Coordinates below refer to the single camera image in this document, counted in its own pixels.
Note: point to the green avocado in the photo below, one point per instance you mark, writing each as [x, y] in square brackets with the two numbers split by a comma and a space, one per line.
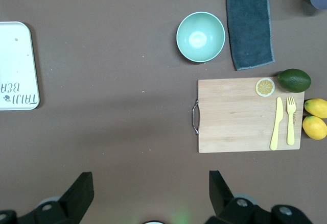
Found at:
[293, 80]

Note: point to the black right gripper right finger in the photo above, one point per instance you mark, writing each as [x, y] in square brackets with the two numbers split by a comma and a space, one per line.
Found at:
[224, 198]

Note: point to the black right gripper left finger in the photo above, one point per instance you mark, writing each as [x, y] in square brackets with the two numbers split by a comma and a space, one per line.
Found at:
[74, 198]

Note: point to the yellow lemon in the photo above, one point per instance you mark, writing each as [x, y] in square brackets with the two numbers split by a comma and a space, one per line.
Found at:
[314, 127]
[316, 108]

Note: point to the mint green bowl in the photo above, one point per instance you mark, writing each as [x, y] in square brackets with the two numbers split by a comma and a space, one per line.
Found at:
[200, 37]

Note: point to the dark grey cloth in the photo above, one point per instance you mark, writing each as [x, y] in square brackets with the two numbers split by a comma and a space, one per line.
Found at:
[249, 27]

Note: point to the cream bear print tray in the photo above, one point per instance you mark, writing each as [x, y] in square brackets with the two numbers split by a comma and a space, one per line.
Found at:
[18, 65]

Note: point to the wooden cutting board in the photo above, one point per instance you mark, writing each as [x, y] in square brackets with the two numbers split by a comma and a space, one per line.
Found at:
[230, 122]

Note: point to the yellow plastic fork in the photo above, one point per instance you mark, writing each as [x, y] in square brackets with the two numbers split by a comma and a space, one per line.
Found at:
[290, 122]

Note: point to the lemon slice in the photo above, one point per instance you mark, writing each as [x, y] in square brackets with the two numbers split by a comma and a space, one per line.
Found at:
[265, 87]

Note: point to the yellow plastic knife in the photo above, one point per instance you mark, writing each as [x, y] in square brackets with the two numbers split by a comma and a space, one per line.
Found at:
[277, 122]

